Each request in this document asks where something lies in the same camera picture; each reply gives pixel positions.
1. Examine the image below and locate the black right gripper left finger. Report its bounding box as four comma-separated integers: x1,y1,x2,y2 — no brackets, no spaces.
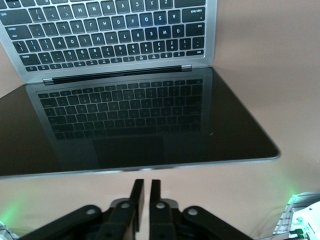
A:
96,179,145,240

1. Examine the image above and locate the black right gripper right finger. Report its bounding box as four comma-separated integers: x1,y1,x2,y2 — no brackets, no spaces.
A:
149,179,176,240

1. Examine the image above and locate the grey laptop with black keyboard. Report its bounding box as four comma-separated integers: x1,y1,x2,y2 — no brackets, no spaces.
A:
0,0,281,179

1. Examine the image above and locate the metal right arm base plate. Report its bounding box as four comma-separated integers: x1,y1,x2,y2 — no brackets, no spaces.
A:
272,191,320,237

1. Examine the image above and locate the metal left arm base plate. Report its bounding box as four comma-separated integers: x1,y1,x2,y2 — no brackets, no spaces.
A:
0,221,20,240

